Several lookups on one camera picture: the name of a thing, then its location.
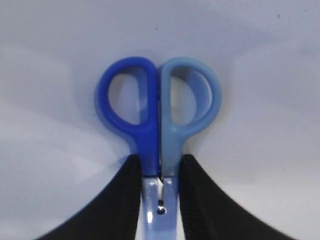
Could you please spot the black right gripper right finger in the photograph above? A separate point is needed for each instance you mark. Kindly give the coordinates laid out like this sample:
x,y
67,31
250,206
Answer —
x,y
208,213

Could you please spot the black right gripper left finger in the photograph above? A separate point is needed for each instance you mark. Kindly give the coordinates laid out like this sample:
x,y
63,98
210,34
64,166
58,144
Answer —
x,y
112,215

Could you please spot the blue scissors with sheath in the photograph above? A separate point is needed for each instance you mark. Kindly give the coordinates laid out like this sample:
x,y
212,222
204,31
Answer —
x,y
159,140

